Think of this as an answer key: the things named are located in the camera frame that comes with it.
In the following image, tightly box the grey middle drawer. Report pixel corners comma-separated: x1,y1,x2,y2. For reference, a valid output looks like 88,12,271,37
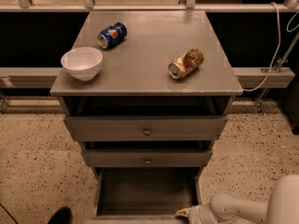
82,149,212,168

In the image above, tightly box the grey wooden drawer cabinet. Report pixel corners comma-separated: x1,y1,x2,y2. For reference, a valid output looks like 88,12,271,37
50,9,244,185

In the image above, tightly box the thin black floor cable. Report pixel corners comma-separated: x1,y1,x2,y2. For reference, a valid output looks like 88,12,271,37
0,202,21,224

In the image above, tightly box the grey bottom drawer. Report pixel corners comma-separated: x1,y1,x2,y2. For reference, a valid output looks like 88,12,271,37
84,168,201,224

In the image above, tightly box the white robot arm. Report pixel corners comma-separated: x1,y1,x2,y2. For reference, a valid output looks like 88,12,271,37
176,175,299,224

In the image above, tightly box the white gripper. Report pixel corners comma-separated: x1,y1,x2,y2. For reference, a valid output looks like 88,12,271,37
175,204,218,224

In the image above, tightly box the white bowl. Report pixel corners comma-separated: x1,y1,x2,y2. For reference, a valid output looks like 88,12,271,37
61,47,103,81

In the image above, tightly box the crushed orange soda can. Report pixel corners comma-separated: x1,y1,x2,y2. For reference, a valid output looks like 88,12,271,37
168,48,204,79

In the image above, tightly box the grey top drawer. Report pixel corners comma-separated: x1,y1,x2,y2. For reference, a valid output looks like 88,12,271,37
64,116,227,142

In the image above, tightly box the grey drawer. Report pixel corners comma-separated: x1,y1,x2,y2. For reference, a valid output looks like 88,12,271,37
64,116,227,142
84,168,201,224
82,149,212,168

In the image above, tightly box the white cable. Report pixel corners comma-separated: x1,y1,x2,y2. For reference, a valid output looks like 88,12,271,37
242,1,299,92

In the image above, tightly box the blue pepsi can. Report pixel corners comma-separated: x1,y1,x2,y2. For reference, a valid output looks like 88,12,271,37
97,22,127,49

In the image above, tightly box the black shoe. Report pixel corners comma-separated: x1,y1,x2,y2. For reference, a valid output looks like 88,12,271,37
47,206,73,224

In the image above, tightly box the metal railing frame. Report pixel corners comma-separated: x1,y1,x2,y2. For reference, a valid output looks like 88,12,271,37
0,0,299,90

